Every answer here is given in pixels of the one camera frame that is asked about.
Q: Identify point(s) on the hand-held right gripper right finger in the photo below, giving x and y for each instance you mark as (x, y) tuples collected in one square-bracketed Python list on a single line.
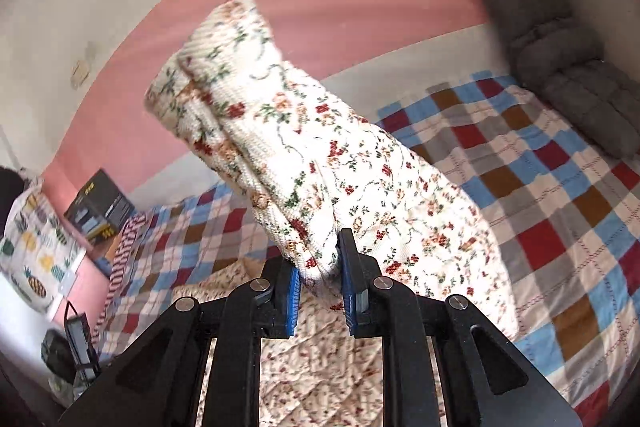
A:
[(353, 302)]

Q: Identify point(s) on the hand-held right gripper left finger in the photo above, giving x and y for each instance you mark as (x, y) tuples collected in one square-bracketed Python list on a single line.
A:
[(289, 302)]

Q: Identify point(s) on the floral quilted garment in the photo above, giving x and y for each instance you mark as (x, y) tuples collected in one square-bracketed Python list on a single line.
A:
[(300, 132)]

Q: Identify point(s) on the black cardboard box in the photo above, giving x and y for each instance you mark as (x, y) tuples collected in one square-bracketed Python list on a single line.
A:
[(102, 204)]

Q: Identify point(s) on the black electric device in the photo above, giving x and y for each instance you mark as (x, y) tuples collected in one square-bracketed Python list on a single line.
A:
[(75, 347)]

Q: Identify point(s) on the checkered bed sheet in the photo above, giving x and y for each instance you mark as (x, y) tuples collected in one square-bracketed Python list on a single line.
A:
[(550, 207)]

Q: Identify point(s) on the pineapple print cloth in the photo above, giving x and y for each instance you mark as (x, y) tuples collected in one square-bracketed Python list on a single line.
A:
[(35, 252)]

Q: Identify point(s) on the grey tufted cushion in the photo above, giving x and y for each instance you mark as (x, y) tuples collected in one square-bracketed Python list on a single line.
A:
[(555, 52)]

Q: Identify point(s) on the wall socket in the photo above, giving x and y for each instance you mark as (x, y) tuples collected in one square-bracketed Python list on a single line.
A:
[(80, 74)]

